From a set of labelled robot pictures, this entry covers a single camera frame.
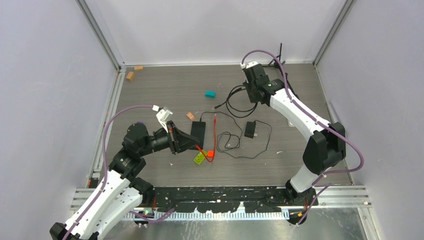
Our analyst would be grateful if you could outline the black ethernet cable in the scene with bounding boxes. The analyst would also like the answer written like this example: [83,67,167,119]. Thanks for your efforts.
[213,85,259,119]

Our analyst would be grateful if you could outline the black tripod stand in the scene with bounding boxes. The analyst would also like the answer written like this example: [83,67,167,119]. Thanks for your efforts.
[265,42,299,98]

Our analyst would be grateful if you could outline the green lego brick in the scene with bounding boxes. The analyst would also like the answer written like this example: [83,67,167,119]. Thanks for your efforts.
[193,152,206,165]

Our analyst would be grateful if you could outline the white box under tripod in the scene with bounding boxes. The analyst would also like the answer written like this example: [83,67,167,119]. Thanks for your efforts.
[287,120,295,127]

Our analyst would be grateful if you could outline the grey cylinder by wall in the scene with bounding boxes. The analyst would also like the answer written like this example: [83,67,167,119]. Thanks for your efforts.
[326,102,340,123]

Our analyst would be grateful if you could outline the red ethernet cable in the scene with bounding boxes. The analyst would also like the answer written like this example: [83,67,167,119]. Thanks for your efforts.
[195,113,218,163]

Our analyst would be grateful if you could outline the tan wooden block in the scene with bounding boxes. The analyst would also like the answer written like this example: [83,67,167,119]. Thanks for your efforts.
[186,112,196,121]

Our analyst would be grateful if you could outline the black power adapter with cord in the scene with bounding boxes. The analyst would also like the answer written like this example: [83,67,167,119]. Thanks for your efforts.
[199,111,273,160]

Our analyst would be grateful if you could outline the orange block far corner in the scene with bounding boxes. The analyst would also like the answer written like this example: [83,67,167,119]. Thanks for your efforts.
[133,65,144,71]

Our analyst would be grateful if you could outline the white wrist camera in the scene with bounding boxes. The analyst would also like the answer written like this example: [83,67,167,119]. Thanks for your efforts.
[152,105,173,133]
[240,61,259,71]

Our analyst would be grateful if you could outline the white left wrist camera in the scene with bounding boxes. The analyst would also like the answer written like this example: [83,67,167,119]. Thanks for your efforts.
[152,105,173,133]

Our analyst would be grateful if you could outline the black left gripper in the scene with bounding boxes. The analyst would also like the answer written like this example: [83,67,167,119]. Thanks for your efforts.
[139,120,199,157]

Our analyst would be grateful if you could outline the black network switch box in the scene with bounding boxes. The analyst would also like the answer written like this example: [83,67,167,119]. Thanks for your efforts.
[190,121,206,149]

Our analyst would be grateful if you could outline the orange block corner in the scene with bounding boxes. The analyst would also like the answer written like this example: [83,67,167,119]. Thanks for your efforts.
[125,71,135,82]
[133,65,144,71]

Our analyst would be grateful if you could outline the orange block near corner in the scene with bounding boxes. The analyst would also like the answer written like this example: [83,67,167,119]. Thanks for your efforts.
[125,71,135,82]

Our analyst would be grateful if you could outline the teal block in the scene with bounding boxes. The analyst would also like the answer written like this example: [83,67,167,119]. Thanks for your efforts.
[204,90,216,99]

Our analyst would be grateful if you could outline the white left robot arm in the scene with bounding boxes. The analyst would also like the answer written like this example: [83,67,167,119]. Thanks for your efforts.
[49,121,201,240]

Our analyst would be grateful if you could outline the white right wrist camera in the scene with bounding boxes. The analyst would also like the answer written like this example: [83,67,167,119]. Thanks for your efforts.
[240,61,259,71]

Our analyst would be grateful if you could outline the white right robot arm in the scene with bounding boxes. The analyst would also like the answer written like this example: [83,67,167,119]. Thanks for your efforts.
[240,61,346,205]

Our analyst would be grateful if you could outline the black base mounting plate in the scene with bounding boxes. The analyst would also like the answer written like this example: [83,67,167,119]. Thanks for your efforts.
[140,186,317,214]

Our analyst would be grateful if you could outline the orange-red cube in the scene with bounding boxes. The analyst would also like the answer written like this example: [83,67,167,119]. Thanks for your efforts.
[207,150,215,158]

